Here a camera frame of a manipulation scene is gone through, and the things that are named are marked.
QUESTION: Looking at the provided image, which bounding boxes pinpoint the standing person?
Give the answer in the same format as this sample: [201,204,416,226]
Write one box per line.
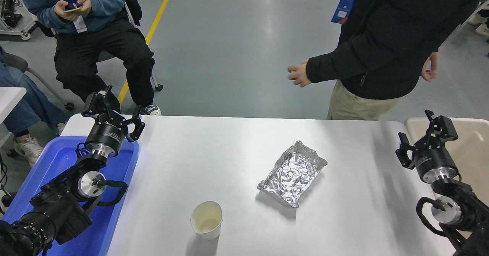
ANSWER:
[287,0,489,121]

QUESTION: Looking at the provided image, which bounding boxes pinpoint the large pale plastic bin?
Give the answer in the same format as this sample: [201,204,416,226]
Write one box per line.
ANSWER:
[404,117,489,240]

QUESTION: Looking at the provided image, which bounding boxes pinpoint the black stand with white base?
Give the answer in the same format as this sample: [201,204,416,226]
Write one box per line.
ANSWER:
[0,0,39,41]

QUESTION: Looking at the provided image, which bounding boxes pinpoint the white paper cup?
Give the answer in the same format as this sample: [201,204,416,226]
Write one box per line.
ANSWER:
[190,201,223,240]

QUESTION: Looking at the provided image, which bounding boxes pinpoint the person in jeans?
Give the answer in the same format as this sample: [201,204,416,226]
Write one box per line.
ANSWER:
[0,46,70,168]

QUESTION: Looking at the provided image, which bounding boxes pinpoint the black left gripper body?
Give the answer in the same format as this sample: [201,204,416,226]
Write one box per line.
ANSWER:
[85,121,126,152]

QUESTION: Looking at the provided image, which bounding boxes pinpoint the person's white shoes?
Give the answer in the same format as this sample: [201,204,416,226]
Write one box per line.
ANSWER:
[467,0,489,39]

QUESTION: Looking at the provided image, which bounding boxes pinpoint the seated person's right hand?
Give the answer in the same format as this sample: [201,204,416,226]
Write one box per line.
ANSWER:
[53,0,75,22]

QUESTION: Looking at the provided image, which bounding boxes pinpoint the grey chair with caster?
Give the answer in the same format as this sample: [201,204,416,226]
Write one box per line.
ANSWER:
[0,52,75,111]

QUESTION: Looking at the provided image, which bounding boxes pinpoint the crumpled foil tray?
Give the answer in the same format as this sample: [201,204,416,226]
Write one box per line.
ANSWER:
[257,141,328,208]

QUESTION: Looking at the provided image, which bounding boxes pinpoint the white name badge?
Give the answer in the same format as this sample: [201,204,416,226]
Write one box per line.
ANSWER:
[73,15,88,33]

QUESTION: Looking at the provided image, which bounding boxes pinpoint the standing person's left hand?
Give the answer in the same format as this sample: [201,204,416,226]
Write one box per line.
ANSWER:
[420,52,439,83]

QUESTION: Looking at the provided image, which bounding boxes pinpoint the blue name badge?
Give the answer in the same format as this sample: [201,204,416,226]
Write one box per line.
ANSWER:
[331,0,356,24]

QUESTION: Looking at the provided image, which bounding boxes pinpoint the standing person's right hand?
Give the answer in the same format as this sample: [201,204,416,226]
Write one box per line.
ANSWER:
[287,60,313,87]

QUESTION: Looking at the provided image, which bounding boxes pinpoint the blue plastic tray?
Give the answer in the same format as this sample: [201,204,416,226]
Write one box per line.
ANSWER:
[2,136,140,256]

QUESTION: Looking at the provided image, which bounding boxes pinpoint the seated person's left hand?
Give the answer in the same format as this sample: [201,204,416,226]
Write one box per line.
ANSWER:
[76,0,93,16]

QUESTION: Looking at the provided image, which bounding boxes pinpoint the white side table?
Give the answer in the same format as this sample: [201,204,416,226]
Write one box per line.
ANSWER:
[0,87,27,146]

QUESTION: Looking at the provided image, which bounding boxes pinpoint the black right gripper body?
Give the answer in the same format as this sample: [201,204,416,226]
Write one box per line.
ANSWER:
[412,146,458,177]

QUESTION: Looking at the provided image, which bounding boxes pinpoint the seated person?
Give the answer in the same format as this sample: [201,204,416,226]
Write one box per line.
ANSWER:
[15,0,162,116]

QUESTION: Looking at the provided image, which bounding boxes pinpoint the black jacket on chair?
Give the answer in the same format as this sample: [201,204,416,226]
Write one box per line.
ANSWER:
[119,0,142,26]

